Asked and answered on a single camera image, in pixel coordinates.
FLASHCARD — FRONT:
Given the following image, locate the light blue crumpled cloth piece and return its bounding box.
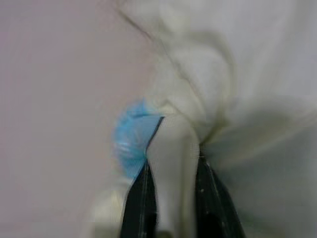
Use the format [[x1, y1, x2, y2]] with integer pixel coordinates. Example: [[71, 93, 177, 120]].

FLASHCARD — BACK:
[[111, 98, 164, 179]]

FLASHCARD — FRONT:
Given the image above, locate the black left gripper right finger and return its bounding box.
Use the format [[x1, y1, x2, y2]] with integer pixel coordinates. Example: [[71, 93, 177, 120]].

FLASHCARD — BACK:
[[195, 148, 246, 238]]

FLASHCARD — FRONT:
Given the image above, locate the cream sheeted mattress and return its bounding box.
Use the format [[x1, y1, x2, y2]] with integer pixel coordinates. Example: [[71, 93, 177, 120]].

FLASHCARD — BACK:
[[0, 0, 159, 238]]

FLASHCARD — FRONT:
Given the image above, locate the cream cartoon print blanket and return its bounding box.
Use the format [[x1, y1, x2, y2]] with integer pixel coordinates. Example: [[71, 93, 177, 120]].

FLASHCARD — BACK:
[[88, 0, 317, 238]]

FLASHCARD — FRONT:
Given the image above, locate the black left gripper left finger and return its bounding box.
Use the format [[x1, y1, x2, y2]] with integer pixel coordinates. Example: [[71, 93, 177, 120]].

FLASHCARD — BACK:
[[120, 116, 165, 238]]

